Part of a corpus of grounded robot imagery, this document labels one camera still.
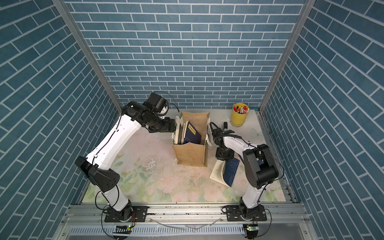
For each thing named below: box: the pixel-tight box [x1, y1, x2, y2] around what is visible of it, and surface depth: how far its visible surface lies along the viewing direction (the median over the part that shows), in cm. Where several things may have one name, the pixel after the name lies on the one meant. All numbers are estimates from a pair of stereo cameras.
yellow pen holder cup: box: [230, 103, 250, 128], surface depth 107 cm
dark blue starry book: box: [183, 121, 202, 144], surface depth 97 cm
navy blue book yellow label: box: [209, 158, 240, 188], surface depth 88 cm
